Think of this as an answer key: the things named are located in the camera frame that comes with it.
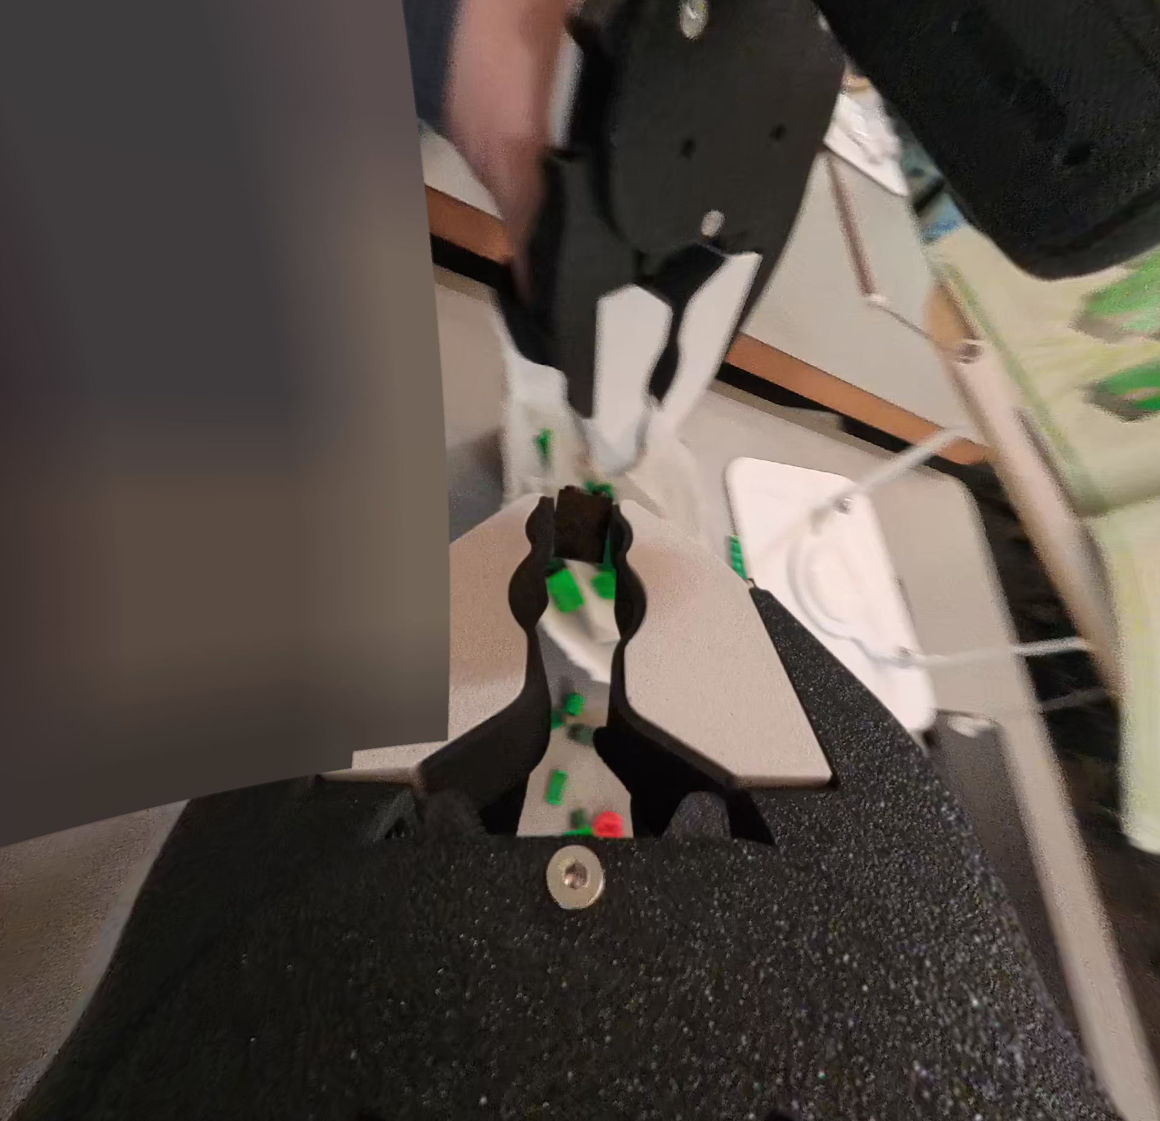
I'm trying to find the metal stand frame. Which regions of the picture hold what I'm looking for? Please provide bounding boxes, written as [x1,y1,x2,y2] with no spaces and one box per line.
[811,156,1160,1121]

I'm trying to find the light grey table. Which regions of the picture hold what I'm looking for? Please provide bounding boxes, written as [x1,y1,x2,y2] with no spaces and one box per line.
[425,125,961,439]

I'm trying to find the person's left hand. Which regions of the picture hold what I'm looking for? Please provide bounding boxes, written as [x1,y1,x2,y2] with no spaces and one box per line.
[446,0,604,303]

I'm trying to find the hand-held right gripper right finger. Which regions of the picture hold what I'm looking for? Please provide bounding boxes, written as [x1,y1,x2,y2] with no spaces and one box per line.
[593,503,835,846]

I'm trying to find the white printed paper bag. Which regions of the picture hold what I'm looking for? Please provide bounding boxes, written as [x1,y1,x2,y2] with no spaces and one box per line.
[493,311,712,679]

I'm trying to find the scattered small green bricks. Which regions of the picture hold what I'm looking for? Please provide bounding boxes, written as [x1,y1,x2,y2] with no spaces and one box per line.
[537,426,622,837]

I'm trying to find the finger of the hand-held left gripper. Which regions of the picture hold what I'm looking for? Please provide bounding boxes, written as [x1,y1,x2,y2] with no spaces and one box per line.
[648,250,763,443]
[589,283,681,457]

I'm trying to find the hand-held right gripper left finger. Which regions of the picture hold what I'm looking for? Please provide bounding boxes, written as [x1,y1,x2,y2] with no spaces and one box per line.
[354,494,556,835]

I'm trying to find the white paper sheet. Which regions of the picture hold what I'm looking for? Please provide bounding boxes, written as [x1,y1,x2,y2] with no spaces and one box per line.
[829,74,917,200]

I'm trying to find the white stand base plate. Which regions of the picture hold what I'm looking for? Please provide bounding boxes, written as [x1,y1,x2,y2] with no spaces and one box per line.
[723,456,938,734]

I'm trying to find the dark green brick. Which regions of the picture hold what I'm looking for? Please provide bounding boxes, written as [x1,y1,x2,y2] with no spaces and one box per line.
[552,485,611,566]

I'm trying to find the green printed white box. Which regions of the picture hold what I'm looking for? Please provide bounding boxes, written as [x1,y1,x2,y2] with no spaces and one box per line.
[925,224,1160,855]

